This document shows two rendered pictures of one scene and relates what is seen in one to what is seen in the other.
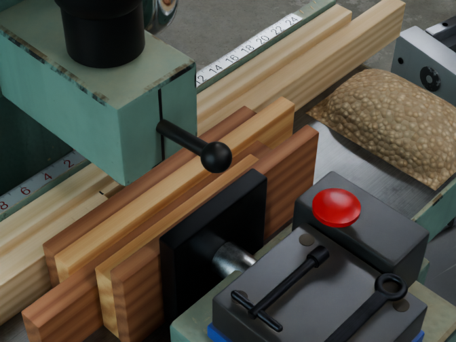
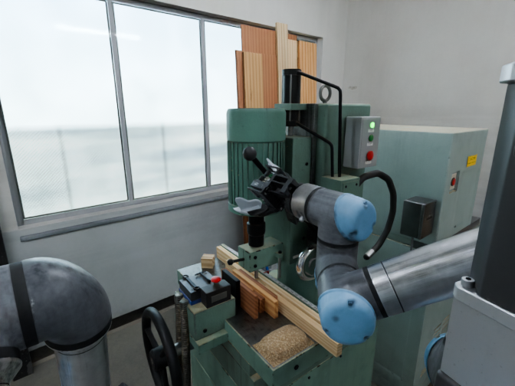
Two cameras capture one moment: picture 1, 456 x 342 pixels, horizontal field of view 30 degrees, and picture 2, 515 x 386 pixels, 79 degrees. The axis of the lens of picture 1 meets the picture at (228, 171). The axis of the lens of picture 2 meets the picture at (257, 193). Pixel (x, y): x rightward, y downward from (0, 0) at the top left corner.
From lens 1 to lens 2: 1.06 m
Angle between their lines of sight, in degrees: 87
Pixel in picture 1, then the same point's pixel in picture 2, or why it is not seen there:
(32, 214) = not seen: hidden behind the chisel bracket
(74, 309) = not seen: hidden behind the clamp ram
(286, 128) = (272, 307)
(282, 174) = (246, 295)
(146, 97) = (241, 249)
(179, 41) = not seen: outside the picture
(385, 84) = (289, 329)
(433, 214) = (247, 350)
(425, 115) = (273, 335)
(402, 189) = (254, 338)
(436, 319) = (195, 309)
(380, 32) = (325, 340)
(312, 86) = (298, 322)
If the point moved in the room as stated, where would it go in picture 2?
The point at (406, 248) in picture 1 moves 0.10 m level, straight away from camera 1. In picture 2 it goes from (203, 289) to (232, 299)
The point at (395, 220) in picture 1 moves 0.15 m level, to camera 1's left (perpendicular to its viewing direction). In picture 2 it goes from (211, 289) to (227, 264)
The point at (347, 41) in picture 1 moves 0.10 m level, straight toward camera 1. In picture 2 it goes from (311, 324) to (276, 315)
